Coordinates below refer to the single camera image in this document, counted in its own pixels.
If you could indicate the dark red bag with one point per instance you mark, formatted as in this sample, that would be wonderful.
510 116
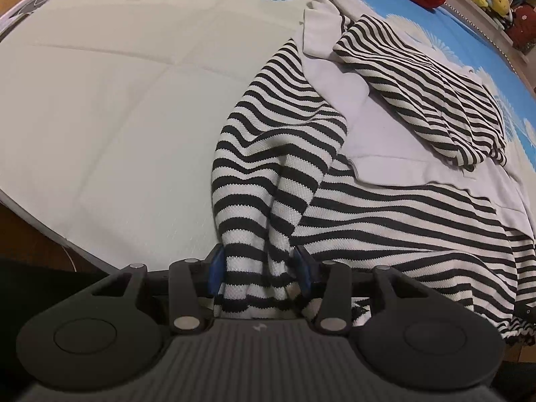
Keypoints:
523 27

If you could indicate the black white striped top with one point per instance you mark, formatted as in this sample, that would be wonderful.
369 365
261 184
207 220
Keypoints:
377 184

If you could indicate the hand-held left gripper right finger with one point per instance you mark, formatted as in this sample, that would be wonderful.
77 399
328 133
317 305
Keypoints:
302 272

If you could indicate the blue white leaf-print bed sheet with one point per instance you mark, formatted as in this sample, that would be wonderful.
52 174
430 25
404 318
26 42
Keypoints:
125 104

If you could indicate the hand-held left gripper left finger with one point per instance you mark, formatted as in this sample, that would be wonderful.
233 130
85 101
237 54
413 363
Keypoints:
214 269

